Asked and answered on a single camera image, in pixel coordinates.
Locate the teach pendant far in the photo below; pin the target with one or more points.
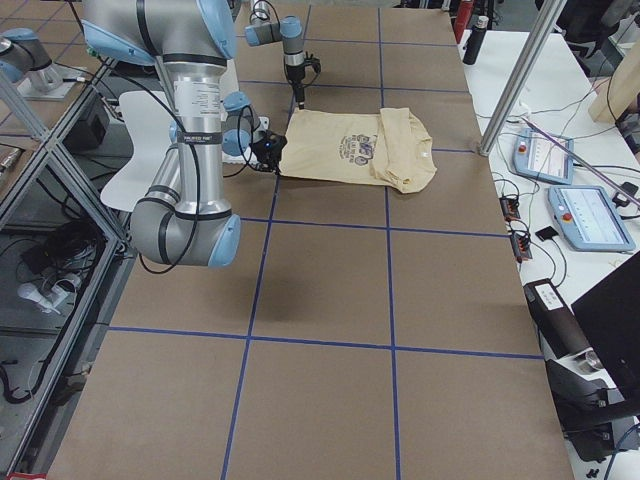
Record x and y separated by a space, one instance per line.
536 157

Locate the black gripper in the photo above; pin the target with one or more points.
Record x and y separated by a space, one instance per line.
263 153
295 75

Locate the black labelled box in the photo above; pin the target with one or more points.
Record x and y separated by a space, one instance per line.
554 318

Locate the teach pendant near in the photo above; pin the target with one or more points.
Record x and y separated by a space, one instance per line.
588 219

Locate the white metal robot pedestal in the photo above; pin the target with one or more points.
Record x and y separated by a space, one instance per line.
151 179

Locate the cream long-sleeve printed shirt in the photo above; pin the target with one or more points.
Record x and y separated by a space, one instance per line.
390 148

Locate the black water bottle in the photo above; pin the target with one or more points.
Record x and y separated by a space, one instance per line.
475 40

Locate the teach pendant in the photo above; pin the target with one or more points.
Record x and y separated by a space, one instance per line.
588 219
536 157

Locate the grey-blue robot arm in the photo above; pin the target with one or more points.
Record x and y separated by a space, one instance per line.
267 27
184 218

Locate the aluminium frame post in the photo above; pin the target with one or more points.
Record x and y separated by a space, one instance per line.
536 40

